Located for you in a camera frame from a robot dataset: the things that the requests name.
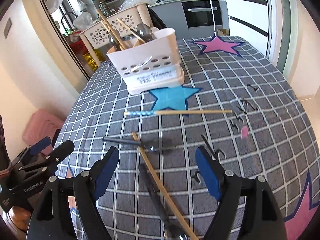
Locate grey checked star tablecloth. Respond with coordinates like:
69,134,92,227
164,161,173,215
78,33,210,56
54,35,320,240

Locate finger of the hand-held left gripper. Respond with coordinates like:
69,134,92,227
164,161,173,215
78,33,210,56
19,140,75,178
10,136,53,167

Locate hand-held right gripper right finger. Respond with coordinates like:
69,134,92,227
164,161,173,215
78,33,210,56
195,146,288,240

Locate black-handled metal spoon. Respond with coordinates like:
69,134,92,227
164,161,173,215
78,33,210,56
136,23,153,43
102,136,177,153
108,31,119,46
138,164,189,240

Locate person's left hand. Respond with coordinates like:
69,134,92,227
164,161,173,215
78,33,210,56
9,205,34,231

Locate white pole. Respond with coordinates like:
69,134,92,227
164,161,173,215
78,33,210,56
211,0,217,37

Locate bamboo chopstick with blue end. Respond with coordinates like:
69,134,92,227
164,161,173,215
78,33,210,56
124,109,232,116

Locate bamboo chopstick with patterned end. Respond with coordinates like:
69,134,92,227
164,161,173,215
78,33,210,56
97,9,127,50

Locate white refrigerator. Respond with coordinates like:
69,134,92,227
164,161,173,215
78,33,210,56
221,0,273,48

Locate grey wall plate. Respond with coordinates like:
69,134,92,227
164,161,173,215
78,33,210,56
4,17,12,38

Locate black built-in oven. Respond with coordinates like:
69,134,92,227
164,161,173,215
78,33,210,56
181,0,223,29

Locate plain bamboo chopstick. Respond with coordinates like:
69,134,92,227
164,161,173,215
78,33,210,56
100,21,125,50
116,18,144,43
132,132,199,240

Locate red plastic basket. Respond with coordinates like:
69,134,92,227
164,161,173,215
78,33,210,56
69,41,87,57

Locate gold foil packets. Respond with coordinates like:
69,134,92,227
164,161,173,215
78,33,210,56
82,50,99,70

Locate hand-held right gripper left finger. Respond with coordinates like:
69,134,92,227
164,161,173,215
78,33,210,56
27,146,120,240

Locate pink white utensil holder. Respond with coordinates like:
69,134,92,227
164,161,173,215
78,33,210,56
106,28,185,95

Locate cream plastic flower-cutout chair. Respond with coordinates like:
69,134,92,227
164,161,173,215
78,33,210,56
79,3,160,63

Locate pink plastic stool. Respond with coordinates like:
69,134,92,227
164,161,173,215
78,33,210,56
22,109,65,153

